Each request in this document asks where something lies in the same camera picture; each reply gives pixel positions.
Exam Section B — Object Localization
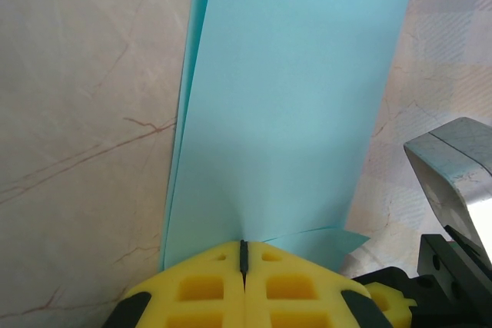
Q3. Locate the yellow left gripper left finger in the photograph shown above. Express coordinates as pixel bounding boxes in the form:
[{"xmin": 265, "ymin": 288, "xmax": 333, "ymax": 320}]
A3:
[{"xmin": 102, "ymin": 240, "xmax": 248, "ymax": 328}]

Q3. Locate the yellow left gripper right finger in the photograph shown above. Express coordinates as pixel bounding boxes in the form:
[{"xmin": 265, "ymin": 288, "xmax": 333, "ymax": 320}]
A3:
[{"xmin": 244, "ymin": 240, "xmax": 394, "ymax": 328}]

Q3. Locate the teal cloth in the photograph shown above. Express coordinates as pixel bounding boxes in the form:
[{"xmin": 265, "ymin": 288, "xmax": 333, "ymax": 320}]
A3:
[{"xmin": 158, "ymin": 0, "xmax": 418, "ymax": 281}]

